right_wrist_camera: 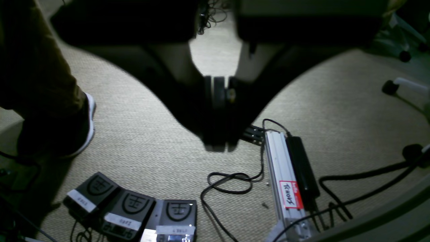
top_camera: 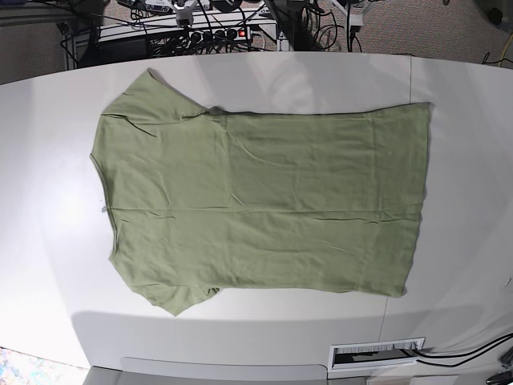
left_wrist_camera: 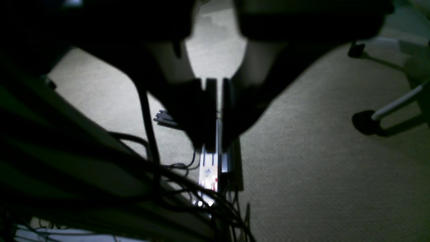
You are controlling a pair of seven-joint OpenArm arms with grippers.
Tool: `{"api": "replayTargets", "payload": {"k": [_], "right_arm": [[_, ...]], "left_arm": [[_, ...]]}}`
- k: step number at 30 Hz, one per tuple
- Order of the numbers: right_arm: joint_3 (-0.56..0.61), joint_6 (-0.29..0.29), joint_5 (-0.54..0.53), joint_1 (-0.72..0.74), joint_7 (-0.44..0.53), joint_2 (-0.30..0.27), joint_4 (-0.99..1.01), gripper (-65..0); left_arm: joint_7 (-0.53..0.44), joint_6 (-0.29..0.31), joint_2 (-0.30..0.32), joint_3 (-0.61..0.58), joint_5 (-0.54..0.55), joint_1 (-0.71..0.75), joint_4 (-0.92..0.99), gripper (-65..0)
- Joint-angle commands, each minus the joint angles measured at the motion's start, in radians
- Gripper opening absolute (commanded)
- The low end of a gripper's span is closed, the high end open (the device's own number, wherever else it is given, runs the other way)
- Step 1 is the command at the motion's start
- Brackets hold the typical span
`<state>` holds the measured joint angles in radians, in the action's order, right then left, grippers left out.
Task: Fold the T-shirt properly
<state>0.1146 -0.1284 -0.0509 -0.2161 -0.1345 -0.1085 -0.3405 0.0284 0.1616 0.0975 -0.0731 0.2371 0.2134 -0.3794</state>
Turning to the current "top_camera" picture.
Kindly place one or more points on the green T-shirt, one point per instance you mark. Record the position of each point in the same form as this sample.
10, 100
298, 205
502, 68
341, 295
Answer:
202, 199

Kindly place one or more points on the black power strip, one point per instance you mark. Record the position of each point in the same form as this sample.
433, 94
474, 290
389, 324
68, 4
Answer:
230, 35

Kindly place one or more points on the white table leg frame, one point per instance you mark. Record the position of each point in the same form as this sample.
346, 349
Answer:
275, 23

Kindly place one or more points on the table cable grommet slot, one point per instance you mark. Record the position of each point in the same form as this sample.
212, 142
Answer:
373, 355

